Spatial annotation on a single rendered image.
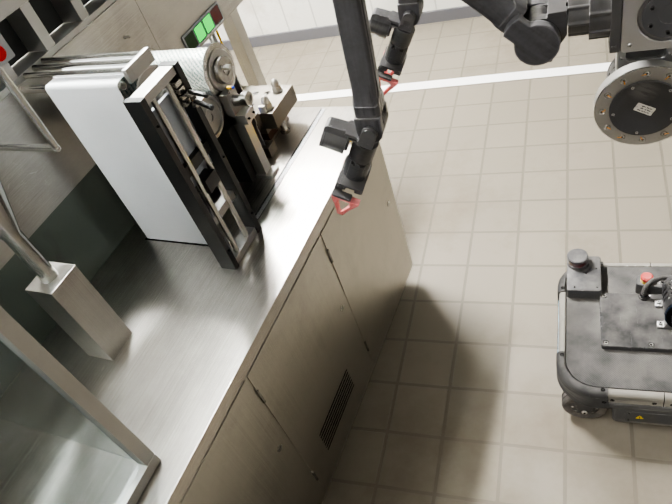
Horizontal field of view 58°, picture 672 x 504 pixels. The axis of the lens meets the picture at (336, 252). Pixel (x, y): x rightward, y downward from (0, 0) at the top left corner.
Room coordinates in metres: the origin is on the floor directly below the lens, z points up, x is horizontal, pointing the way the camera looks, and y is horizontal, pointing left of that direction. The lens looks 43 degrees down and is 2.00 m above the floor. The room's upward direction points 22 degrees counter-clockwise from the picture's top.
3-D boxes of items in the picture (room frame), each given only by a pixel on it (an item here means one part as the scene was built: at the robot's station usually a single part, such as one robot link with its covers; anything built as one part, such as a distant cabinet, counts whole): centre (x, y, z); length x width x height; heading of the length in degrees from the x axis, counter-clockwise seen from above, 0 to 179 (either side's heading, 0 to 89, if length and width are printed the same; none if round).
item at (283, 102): (1.91, 0.14, 1.00); 0.40 x 0.16 x 0.06; 53
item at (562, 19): (0.93, -0.48, 1.43); 0.10 x 0.05 x 0.09; 60
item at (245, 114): (1.61, 0.11, 1.05); 0.06 x 0.05 x 0.31; 53
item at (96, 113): (1.49, 0.44, 1.17); 0.34 x 0.05 x 0.54; 53
